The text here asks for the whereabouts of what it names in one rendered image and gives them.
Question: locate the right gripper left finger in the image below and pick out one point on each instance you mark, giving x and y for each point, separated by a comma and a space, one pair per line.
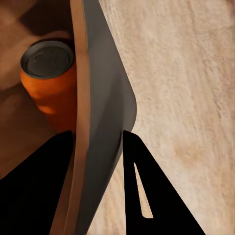
29, 194

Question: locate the can of soda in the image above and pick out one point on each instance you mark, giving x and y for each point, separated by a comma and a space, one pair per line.
48, 74

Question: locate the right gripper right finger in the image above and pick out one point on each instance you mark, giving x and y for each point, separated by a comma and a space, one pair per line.
170, 214

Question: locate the trash can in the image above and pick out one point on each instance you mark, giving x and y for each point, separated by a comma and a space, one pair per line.
106, 103

